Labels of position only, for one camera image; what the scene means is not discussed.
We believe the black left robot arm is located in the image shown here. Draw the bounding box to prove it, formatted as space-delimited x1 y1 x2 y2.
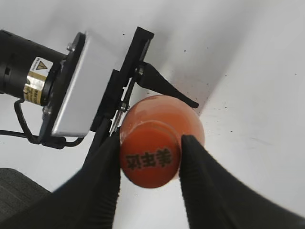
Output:
0 27 198 144

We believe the black camera cable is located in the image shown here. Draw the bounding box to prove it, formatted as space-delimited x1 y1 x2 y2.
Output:
0 99 84 150

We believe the orange soda bottle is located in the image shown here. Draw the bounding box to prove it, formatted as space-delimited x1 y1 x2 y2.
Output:
120 95 205 151

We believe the orange bottle cap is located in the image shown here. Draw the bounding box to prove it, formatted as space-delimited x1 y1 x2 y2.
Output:
120 127 181 188

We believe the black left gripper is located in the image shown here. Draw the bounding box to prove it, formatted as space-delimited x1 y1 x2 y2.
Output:
90 27 199 132

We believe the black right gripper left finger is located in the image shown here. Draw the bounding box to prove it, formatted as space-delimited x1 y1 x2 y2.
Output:
0 135 121 229

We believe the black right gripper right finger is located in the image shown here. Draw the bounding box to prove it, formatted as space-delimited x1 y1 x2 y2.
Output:
179 135 305 229

